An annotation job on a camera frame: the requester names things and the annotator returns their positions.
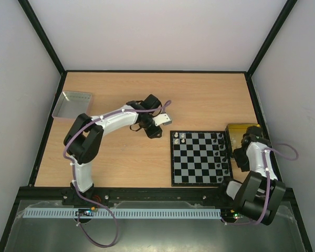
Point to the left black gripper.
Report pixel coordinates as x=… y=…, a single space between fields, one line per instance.
x=153 y=134

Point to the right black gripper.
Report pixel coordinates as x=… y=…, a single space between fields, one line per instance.
x=251 y=132

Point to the gold metal tin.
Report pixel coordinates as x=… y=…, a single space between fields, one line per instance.
x=234 y=133

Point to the black magnetic chess board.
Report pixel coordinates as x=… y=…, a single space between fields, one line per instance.
x=203 y=160

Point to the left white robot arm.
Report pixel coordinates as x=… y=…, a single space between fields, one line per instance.
x=82 y=142

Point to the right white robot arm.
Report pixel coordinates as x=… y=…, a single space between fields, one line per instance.
x=259 y=196

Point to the silver metal tray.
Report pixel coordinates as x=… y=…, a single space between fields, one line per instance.
x=70 y=104

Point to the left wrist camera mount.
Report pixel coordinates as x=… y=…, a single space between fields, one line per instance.
x=162 y=119

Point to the white slotted cable duct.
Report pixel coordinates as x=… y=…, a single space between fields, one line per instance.
x=123 y=213

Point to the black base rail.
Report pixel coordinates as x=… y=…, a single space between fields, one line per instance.
x=204 y=196

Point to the black frame enclosure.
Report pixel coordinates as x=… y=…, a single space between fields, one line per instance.
x=48 y=193

